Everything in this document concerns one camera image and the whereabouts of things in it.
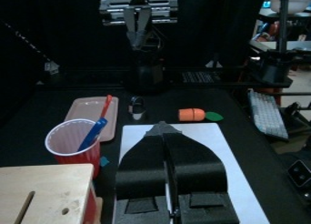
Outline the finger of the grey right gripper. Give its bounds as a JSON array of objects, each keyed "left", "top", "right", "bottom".
[
  {"left": 123, "top": 6, "right": 142, "bottom": 50},
  {"left": 138, "top": 6, "right": 154, "bottom": 50}
]

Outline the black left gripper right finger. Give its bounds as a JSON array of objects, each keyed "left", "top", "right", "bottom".
[{"left": 162, "top": 123, "right": 241, "bottom": 224}]

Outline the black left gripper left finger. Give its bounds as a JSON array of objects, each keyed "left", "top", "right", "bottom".
[{"left": 113, "top": 120, "right": 171, "bottom": 224}]

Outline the blue and red toy knife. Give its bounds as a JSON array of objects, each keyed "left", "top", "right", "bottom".
[{"left": 76, "top": 94, "right": 115, "bottom": 152}]

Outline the small blue tape piece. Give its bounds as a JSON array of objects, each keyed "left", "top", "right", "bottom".
[{"left": 99, "top": 156, "right": 111, "bottom": 168}]

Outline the red plastic cup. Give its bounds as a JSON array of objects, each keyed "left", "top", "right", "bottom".
[{"left": 44, "top": 117, "right": 102, "bottom": 178}]

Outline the orange toy carrot green leaf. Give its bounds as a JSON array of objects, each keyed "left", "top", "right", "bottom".
[{"left": 178, "top": 107, "right": 225, "bottom": 123}]

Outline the pink plastic tray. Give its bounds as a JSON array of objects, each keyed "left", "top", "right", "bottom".
[{"left": 63, "top": 96, "right": 121, "bottom": 143}]

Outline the white computer keyboard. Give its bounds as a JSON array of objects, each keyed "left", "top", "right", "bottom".
[{"left": 247, "top": 90, "right": 291, "bottom": 141}]

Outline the small white tag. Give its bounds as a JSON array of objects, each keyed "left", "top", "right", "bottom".
[{"left": 44, "top": 60, "right": 62, "bottom": 76}]

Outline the light wooden box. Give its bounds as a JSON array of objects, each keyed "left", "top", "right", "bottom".
[{"left": 0, "top": 163, "right": 105, "bottom": 224}]

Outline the black box with buttons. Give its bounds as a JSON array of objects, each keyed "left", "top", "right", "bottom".
[{"left": 287, "top": 158, "right": 311, "bottom": 189}]

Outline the white bowl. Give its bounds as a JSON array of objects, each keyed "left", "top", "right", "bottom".
[{"left": 269, "top": 0, "right": 311, "bottom": 15}]

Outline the black stand pole with base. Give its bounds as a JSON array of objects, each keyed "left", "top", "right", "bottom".
[{"left": 257, "top": 0, "right": 294, "bottom": 88}]

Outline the thin dotted cord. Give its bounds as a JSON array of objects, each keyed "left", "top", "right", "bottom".
[{"left": 0, "top": 19, "right": 54, "bottom": 65}]

